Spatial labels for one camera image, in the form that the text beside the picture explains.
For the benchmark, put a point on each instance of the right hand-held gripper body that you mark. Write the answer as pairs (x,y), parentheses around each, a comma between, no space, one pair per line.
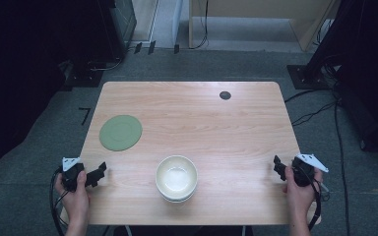
(303,173)

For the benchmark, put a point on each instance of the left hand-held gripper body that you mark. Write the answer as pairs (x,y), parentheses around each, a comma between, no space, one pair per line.
(70,175)

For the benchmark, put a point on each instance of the person's right hand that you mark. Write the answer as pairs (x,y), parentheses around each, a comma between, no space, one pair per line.
(300,201)

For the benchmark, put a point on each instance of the person's left hand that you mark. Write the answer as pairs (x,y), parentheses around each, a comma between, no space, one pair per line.
(76,203)

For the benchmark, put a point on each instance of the green round plate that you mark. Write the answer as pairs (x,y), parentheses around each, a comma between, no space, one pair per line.
(120,132)

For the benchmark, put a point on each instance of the cream bowl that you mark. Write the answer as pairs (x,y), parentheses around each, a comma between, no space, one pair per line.
(176,177)

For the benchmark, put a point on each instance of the white bowl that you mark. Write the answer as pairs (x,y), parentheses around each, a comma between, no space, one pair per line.
(177,199)

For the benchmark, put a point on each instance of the round dark table grommet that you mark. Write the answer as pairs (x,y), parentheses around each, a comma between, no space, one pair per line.
(225,95)

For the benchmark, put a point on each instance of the person's dark trousers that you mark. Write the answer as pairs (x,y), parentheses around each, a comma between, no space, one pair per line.
(183,231)

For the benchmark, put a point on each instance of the dark curtain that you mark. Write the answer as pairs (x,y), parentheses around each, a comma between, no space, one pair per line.
(367,65)

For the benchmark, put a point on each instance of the black equipment case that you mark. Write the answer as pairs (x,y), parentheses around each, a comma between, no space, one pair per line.
(111,29)

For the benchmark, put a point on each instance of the white upright panel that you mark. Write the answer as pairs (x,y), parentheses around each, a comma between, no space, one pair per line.
(177,23)

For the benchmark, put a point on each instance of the black stand base plate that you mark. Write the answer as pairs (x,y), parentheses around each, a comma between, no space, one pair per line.
(85,78)
(306,77)

